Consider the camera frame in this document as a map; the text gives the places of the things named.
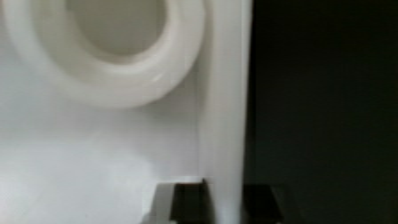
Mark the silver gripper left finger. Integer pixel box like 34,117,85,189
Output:
154,181,209,224

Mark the white square tabletop part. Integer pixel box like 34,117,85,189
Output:
0,0,252,224

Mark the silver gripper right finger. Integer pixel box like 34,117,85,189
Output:
243,184,286,224

